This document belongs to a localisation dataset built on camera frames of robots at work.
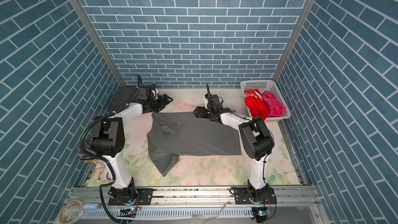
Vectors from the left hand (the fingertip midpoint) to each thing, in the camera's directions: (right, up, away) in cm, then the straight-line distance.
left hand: (169, 101), depth 98 cm
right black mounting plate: (+41, -46, -24) cm, 66 cm away
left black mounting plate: (-7, -46, -24) cm, 53 cm away
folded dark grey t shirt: (-37, +5, +16) cm, 41 cm away
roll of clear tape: (-33, -50, -29) cm, 67 cm away
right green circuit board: (+49, -52, -28) cm, 76 cm away
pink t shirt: (+68, -5, +1) cm, 68 cm away
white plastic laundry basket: (+73, +3, +8) cm, 74 cm away
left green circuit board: (-12, -52, -27) cm, 60 cm away
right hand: (+18, -6, -2) cm, 19 cm away
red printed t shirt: (+54, -2, -3) cm, 54 cm away
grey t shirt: (+2, -21, -4) cm, 21 cm away
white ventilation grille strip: (+26, -52, -27) cm, 64 cm away
